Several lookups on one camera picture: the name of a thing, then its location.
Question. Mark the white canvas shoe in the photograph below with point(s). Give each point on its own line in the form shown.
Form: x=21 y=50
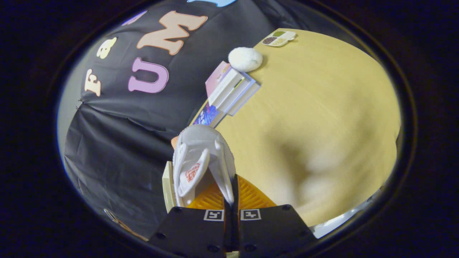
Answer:
x=200 y=143

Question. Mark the pale blue cover book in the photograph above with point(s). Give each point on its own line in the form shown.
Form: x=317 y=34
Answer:
x=247 y=96

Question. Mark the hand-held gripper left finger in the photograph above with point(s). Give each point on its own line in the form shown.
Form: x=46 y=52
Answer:
x=193 y=229

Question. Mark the brown fabric storage box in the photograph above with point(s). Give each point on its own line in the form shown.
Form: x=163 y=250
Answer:
x=168 y=186

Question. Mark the white fluffy plush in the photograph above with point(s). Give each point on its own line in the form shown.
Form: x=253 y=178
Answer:
x=245 y=59

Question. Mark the orange sponge ball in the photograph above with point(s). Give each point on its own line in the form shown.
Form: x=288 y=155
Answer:
x=174 y=142

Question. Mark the pink cover book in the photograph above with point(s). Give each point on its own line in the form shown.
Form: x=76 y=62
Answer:
x=217 y=77

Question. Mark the white green-edged book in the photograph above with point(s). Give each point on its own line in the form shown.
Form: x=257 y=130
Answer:
x=236 y=91

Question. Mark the white divided snack tray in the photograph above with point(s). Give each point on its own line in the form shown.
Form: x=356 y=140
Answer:
x=279 y=38

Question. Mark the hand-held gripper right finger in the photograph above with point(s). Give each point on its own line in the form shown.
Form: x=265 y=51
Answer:
x=272 y=229

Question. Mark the black backdrop cloth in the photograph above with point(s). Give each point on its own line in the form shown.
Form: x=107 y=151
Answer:
x=118 y=143

